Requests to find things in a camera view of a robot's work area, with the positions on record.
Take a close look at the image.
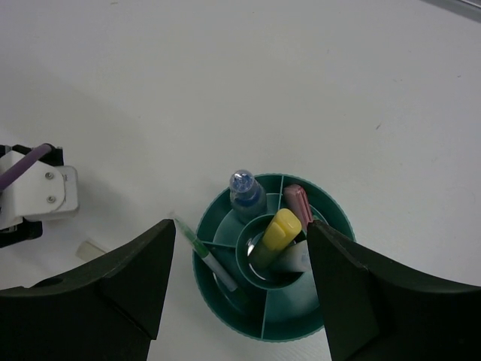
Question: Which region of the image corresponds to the green highlighter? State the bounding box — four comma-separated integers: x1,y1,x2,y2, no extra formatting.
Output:
271,240,311,273

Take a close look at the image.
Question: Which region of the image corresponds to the grey white eraser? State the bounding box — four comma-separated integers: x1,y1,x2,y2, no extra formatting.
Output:
76,241,107,262

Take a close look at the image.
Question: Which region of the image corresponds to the clear blue-capped glue bottle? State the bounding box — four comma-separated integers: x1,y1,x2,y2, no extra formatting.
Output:
228,169,267,224

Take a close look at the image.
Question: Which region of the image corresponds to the green thin pen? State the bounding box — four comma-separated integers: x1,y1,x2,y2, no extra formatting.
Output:
171,213,240,293

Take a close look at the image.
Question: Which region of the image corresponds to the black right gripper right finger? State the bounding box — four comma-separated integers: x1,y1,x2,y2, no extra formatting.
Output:
307,221,480,360

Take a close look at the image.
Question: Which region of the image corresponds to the aluminium table edge rail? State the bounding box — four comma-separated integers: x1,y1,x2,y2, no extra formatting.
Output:
428,0,481,22

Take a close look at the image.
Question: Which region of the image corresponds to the yellow highlighter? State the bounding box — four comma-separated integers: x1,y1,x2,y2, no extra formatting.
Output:
249,208,302,270

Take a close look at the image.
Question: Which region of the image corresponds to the teal round organizer container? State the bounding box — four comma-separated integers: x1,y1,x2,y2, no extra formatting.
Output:
192,174,355,342

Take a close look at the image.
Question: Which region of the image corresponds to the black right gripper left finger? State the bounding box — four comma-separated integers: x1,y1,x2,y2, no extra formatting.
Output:
1,219,176,360

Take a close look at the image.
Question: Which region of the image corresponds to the pink highlighter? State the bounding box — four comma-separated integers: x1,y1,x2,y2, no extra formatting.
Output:
283,184,313,231

